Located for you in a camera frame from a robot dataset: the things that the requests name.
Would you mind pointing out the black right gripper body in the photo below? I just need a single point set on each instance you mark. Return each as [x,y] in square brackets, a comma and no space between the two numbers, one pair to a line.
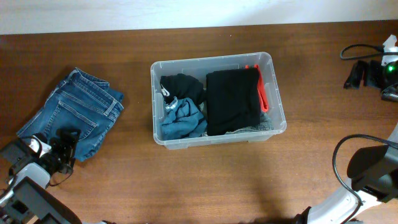
[375,75]

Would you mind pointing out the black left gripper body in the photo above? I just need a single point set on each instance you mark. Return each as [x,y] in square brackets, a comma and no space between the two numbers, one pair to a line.
[55,159]

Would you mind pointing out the dark blue jeans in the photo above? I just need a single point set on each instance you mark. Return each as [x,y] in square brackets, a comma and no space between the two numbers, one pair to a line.
[80,101]

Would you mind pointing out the light blue jeans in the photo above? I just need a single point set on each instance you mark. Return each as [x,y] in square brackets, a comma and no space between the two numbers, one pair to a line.
[264,123]

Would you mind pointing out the medium blue denim garment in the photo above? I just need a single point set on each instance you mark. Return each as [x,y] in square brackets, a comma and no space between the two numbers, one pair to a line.
[182,120]

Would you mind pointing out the black red garment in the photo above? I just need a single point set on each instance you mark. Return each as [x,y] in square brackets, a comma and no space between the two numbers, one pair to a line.
[232,100]

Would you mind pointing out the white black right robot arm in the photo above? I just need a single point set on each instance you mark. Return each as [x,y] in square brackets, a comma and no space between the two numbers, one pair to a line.
[372,171]

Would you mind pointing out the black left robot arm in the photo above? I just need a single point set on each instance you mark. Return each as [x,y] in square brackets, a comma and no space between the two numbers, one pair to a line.
[35,159]

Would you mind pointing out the clear plastic storage bin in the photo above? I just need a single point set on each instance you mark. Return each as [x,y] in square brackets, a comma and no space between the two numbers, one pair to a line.
[198,68]

